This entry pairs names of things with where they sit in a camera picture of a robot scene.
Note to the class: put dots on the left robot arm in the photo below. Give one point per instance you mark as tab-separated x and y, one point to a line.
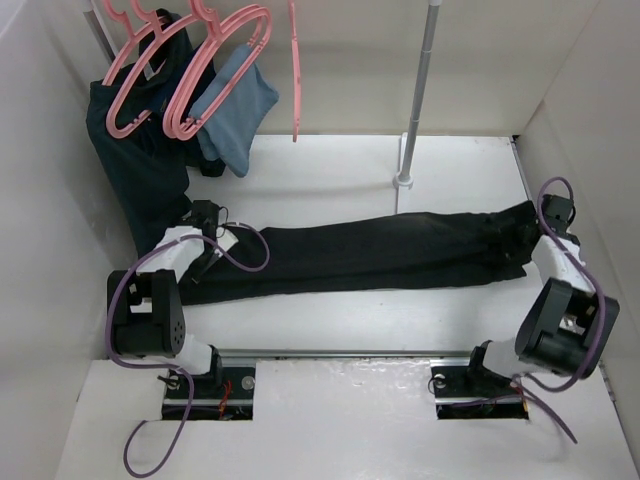
145	325

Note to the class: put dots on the white rack foot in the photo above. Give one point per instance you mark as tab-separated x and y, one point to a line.
403	180

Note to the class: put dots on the pink hanger far left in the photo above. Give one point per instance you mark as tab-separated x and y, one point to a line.
151	21

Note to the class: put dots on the aluminium rail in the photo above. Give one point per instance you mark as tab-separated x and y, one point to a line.
282	354

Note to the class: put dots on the grey rack pole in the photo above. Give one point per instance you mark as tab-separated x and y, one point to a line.
98	27
423	67

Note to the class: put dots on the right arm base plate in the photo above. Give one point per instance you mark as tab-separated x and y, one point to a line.
462	392

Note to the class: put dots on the grey rack pole right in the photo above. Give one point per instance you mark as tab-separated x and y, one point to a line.
423	67

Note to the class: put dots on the light blue hanging trousers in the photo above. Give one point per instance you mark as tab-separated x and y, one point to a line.
229	133

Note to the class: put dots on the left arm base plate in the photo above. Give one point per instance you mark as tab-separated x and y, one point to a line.
223	395

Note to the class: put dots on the dark teal hanging trousers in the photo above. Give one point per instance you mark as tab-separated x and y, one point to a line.
147	169

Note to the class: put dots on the pink plastic hanger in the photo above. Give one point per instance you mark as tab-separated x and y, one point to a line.
297	94

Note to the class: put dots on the grey rack pole left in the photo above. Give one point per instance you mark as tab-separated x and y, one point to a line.
98	27

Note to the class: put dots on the black denim trousers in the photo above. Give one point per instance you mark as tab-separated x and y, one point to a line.
407	251

